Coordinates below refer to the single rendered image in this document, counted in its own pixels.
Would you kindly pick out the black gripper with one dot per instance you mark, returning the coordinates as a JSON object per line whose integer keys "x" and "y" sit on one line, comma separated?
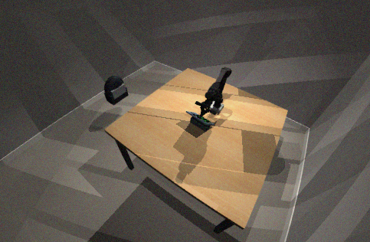
{"x": 203, "y": 110}

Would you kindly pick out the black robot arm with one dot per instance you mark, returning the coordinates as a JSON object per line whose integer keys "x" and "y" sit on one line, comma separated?
{"x": 215, "y": 91}

